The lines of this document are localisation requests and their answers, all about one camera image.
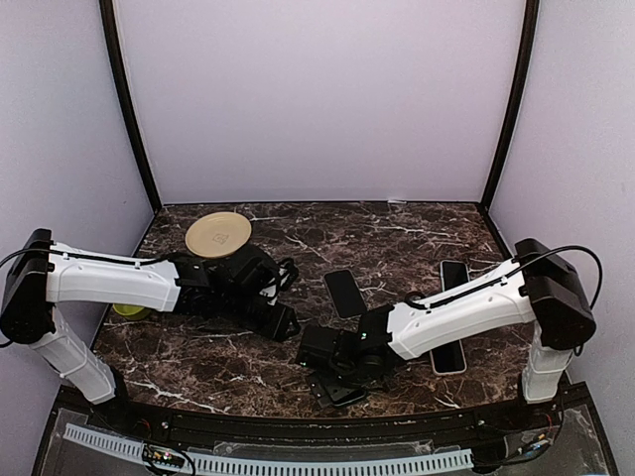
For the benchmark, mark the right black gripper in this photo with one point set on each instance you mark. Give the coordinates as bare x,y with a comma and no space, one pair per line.
317,382

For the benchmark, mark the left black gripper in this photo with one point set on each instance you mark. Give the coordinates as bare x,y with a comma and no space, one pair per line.
276,329

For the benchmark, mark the smartphone with silver edge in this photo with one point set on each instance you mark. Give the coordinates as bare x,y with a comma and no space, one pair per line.
345,294

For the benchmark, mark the pink silicone phone case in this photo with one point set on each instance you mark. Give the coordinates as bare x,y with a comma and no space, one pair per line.
449,364

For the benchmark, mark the light blue phone case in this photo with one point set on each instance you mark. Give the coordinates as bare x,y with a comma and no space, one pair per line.
453,274

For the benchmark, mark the dark smartphone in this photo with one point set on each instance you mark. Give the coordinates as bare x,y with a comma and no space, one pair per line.
344,397

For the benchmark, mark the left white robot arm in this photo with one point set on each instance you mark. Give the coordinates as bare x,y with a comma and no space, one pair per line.
244,285

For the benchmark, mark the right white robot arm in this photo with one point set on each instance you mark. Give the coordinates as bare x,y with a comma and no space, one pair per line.
536,285

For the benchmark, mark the beige round plate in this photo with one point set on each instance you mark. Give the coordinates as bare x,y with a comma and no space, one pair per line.
218,234

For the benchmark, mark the yellow green bowl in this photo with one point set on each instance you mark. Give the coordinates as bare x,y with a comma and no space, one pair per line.
131,312

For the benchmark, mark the small circuit board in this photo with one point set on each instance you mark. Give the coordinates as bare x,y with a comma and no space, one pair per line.
161,457

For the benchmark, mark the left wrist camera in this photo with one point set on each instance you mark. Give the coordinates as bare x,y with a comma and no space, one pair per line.
286,274

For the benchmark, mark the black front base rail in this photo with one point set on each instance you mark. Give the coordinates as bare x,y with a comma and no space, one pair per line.
478,425

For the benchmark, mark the left black frame post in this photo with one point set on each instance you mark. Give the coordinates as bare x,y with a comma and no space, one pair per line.
122,88

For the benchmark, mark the black frame post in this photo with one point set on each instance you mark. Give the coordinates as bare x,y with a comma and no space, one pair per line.
122,88
521,70

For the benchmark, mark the right black frame post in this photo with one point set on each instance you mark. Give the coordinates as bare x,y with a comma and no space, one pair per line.
521,70

